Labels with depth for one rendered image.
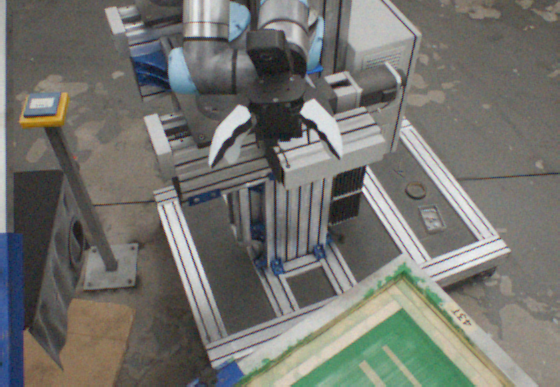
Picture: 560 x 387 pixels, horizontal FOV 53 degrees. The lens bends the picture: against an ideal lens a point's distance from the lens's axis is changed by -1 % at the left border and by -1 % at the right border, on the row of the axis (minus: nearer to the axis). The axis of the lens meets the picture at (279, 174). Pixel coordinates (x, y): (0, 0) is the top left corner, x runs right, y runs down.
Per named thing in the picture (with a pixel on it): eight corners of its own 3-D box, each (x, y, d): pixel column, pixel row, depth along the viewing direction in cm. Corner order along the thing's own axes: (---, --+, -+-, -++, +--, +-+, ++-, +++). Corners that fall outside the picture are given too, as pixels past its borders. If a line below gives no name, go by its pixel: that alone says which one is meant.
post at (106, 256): (90, 247, 254) (15, 85, 182) (138, 244, 256) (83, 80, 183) (83, 290, 240) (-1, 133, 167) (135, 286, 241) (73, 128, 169)
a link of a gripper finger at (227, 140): (220, 192, 69) (267, 144, 73) (209, 160, 64) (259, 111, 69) (202, 182, 70) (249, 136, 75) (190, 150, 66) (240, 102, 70)
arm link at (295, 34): (306, 18, 78) (248, 24, 79) (306, 38, 75) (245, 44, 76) (311, 61, 83) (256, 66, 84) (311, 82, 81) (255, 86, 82)
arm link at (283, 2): (308, 25, 92) (310, -22, 85) (308, 69, 85) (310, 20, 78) (260, 25, 92) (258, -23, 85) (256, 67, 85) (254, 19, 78)
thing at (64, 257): (66, 239, 182) (33, 175, 158) (92, 238, 183) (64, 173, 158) (40, 380, 153) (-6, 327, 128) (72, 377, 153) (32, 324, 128)
